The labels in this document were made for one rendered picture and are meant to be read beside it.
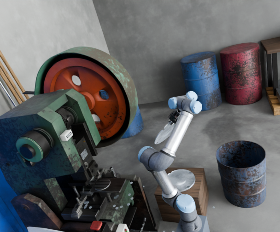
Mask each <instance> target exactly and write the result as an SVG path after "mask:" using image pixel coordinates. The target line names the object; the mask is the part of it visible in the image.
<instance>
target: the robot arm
mask: <svg viewBox="0 0 280 232"><path fill-rule="evenodd" d="M197 98H198V97H197V95H196V93H195V92H193V91H189V92H188V93H186V95H182V96H178V97H173V98H170V99H169V100H168V105H169V107H170V108H171V109H175V110H174V111H172V112H171V114H170V115H169V117H170V118H169V120H168V121H167V122H171V121H172V123H171V125H174V124H175V126H174V128H173V130H172V132H171V134H170V136H169V138H168V140H167V142H166V144H165V146H164V148H162V149H161V150H160V152H159V151H157V150H155V149H153V148H152V147H149V146H145V147H143V148H142V149H141V150H140V151H139V154H138V160H139V161H140V162H141V163H143V164H144V166H145V168H146V169H147V171H149V172H151V173H152V175H153V176H154V178H155V180H156V181H157V183H158V184H159V186H160V188H161V189H162V198H163V200H164V201H165V202H166V203H168V204H169V205H170V206H171V207H173V208H174V209H175V210H176V211H178V212H179V214H180V217H181V219H180V226H181V229H182V230H183V231H184V232H198V231H199V230H200V229H201V227H202V221H201V219H200V217H199V216H198V214H197V211H196V207H195V202H194V200H193V198H192V197H191V196H190V195H187V194H186V195H185V194H182V193H180V192H179V190H178V188H177V187H176V186H175V185H173V184H172V182H171V180H170V178H169V177H168V175H167V173H166V171H165V169H167V168H168V167H169V166H170V165H171V164H172V162H173V161H174V159H175V153H176V151H177V149H178V147H179V145H180V143H181V141H182V139H183V137H184V134H185V132H186V130H187V128H188V126H189V124H190V122H191V120H192V118H193V116H194V114H197V113H199V112H200V111H201V109H202V105H201V103H200V102H199V101H196V100H197Z"/></svg>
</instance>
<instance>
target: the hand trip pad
mask: <svg viewBox="0 0 280 232"><path fill-rule="evenodd" d="M101 226H102V222H101V221H93V222H92V224H91V226H90V229H91V230H97V231H98V230H99V229H100V228H101Z"/></svg>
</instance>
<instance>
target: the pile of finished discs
mask: <svg viewBox="0 0 280 232"><path fill-rule="evenodd" d="M168 177H169V178H170V180H171V182H172V184H173V185H175V186H176V187H177V188H178V190H179V192H182V191H186V190H188V189H190V188H191V187H192V186H193V185H194V183H195V176H194V174H193V173H192V172H190V171H189V170H186V169H178V170H174V171H172V172H171V173H169V174H168Z"/></svg>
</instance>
